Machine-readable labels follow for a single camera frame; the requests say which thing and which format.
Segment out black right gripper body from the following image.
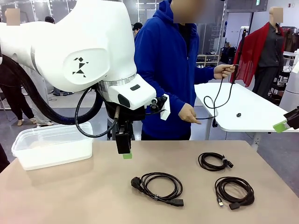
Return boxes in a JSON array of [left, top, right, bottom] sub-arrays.
[[283, 107, 299, 130]]

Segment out clear plastic storage container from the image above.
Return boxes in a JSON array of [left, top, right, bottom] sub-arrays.
[[11, 121, 94, 171]]

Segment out mannequin with red cardigan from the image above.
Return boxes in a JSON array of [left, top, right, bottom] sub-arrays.
[[233, 22, 285, 88]]

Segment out mannequin in grey shirt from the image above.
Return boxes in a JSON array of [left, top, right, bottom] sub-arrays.
[[252, 7, 287, 98]]

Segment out person's left hand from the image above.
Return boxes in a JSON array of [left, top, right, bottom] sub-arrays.
[[214, 64, 235, 80]]

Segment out clothes rack brown garments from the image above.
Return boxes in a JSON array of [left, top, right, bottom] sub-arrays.
[[281, 26, 299, 53]]

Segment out black suitcases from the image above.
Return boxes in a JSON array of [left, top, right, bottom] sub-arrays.
[[221, 46, 236, 65]]

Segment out small thin black cable coil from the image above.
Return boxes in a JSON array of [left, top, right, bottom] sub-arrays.
[[198, 152, 234, 171]]

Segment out person in blue hoodie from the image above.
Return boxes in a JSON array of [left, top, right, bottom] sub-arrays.
[[134, 0, 217, 140]]

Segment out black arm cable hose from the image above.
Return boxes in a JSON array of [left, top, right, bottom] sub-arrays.
[[0, 55, 117, 138]]

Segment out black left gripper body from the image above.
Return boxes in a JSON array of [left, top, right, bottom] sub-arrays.
[[104, 102, 147, 141]]

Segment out black power cable grey strap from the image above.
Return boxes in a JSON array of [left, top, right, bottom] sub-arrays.
[[130, 172, 185, 208]]

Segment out white table with metal legs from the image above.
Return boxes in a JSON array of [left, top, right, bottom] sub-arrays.
[[193, 82, 299, 147]]

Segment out person wearing dark cap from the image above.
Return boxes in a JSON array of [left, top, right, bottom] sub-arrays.
[[132, 22, 143, 38]]

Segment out black USB extension cable coil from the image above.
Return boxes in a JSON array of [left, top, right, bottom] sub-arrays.
[[214, 176, 255, 210]]

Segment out person's left forearm blue sleeve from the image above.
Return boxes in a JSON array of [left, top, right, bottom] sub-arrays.
[[193, 66, 217, 84]]

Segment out person's right hand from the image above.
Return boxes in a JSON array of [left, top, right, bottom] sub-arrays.
[[178, 103, 203, 124]]

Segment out wooden shoe shelf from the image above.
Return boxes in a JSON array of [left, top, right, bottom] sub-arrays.
[[196, 54, 220, 70]]

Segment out person's right forearm blue sleeve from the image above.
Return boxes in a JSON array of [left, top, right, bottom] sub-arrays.
[[149, 77, 195, 110]]

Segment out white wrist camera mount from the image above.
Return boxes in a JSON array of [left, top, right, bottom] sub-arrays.
[[146, 94, 171, 121]]

